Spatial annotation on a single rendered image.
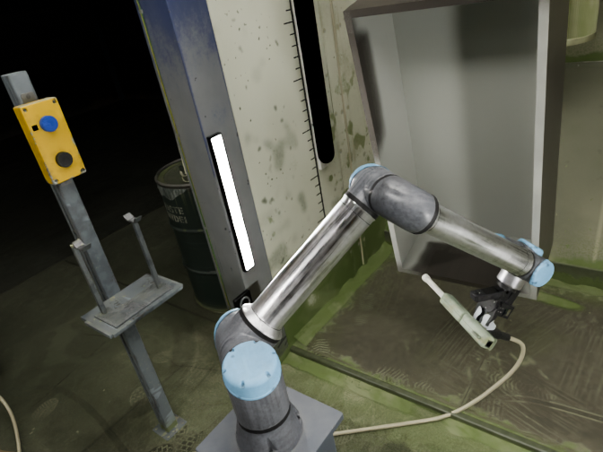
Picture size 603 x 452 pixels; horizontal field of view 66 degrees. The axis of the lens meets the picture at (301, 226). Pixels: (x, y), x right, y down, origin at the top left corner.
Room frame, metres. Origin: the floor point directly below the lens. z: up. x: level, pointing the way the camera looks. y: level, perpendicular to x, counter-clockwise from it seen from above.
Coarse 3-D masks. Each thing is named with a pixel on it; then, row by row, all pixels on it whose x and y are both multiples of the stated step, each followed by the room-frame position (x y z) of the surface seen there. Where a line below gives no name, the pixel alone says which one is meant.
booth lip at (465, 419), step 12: (300, 348) 1.88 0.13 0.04; (312, 360) 1.80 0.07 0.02; (324, 360) 1.77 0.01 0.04; (348, 372) 1.66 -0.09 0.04; (360, 372) 1.64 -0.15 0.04; (372, 384) 1.57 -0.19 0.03; (384, 384) 1.54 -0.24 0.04; (408, 396) 1.45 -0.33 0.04; (420, 396) 1.43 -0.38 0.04; (432, 408) 1.37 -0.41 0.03; (444, 408) 1.35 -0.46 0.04; (456, 420) 1.30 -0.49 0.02; (468, 420) 1.27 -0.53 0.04; (492, 432) 1.20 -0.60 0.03; (504, 432) 1.19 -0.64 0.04; (516, 444) 1.14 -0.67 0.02; (528, 444) 1.12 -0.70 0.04
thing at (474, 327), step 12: (432, 288) 1.56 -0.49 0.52; (444, 300) 1.44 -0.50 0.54; (456, 300) 1.41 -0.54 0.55; (456, 312) 1.35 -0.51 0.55; (468, 312) 1.34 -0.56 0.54; (468, 324) 1.27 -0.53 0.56; (480, 324) 1.27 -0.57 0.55; (492, 336) 1.18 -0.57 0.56; (504, 336) 1.28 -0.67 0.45; (492, 348) 1.17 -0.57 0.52
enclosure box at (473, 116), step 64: (384, 0) 1.59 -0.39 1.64; (448, 0) 1.41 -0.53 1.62; (512, 0) 1.64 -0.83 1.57; (384, 64) 1.83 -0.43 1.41; (448, 64) 1.82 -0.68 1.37; (512, 64) 1.67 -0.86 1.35; (384, 128) 1.80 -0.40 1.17; (448, 128) 1.88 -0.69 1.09; (512, 128) 1.72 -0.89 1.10; (448, 192) 1.95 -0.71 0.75; (512, 192) 1.77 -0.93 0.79; (448, 256) 1.81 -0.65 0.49
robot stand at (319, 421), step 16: (304, 400) 0.99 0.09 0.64; (304, 416) 0.93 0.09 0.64; (320, 416) 0.92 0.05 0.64; (336, 416) 0.91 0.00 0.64; (224, 432) 0.93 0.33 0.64; (304, 432) 0.88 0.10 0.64; (320, 432) 0.87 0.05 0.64; (208, 448) 0.89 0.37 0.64; (224, 448) 0.88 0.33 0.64; (304, 448) 0.83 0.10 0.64; (320, 448) 0.83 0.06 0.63
